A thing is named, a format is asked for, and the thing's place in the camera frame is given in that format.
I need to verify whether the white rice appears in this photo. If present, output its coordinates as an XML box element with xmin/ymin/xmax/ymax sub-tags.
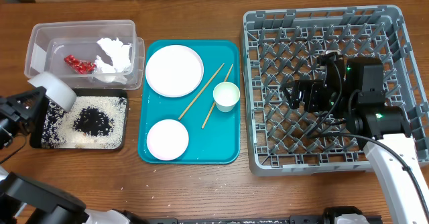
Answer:
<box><xmin>40</xmin><ymin>96</ymin><xmax>127</xmax><ymax>150</ymax></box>

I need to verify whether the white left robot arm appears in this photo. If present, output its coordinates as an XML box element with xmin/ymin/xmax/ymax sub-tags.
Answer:
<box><xmin>1</xmin><ymin>87</ymin><xmax>149</xmax><ymax>224</ymax></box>

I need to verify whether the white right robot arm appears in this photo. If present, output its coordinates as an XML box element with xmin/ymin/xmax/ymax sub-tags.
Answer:
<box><xmin>281</xmin><ymin>51</ymin><xmax>428</xmax><ymax>223</ymax></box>

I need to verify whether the grey dishwasher rack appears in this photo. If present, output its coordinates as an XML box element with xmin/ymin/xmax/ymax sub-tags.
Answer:
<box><xmin>242</xmin><ymin>5</ymin><xmax>428</xmax><ymax>176</ymax></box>

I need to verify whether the red foil wrapper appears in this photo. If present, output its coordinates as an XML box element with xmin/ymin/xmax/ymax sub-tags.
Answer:
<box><xmin>64</xmin><ymin>55</ymin><xmax>96</xmax><ymax>74</ymax></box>

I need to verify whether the small white plate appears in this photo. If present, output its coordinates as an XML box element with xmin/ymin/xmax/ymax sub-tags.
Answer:
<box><xmin>146</xmin><ymin>119</ymin><xmax>189</xmax><ymax>161</ymax></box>

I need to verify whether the black rectangular tray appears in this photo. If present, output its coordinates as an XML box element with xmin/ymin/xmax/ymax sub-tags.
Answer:
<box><xmin>28</xmin><ymin>89</ymin><xmax>129</xmax><ymax>152</ymax></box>

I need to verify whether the white paper cup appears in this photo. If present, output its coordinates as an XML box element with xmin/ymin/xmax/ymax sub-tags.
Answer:
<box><xmin>213</xmin><ymin>82</ymin><xmax>240</xmax><ymax>112</ymax></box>

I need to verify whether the teal serving tray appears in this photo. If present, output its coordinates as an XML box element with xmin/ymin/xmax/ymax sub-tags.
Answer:
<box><xmin>137</xmin><ymin>40</ymin><xmax>241</xmax><ymax>164</ymax></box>

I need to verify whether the large white plate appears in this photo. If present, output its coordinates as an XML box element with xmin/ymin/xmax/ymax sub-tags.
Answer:
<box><xmin>145</xmin><ymin>45</ymin><xmax>204</xmax><ymax>98</ymax></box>

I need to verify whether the white napkin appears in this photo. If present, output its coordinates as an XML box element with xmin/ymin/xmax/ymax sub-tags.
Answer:
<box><xmin>90</xmin><ymin>38</ymin><xmax>133</xmax><ymax>85</ymax></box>

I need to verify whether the wooden chopstick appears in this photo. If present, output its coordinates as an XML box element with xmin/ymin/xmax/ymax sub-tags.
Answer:
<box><xmin>201</xmin><ymin>64</ymin><xmax>234</xmax><ymax>129</ymax></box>
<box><xmin>178</xmin><ymin>63</ymin><xmax>225</xmax><ymax>120</ymax></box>

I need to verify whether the clear plastic bin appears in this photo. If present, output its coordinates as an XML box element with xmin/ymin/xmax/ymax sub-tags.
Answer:
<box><xmin>24</xmin><ymin>20</ymin><xmax>145</xmax><ymax>90</ymax></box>

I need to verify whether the grey bowl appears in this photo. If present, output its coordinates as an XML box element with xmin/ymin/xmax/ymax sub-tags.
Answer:
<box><xmin>28</xmin><ymin>72</ymin><xmax>77</xmax><ymax>112</ymax></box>

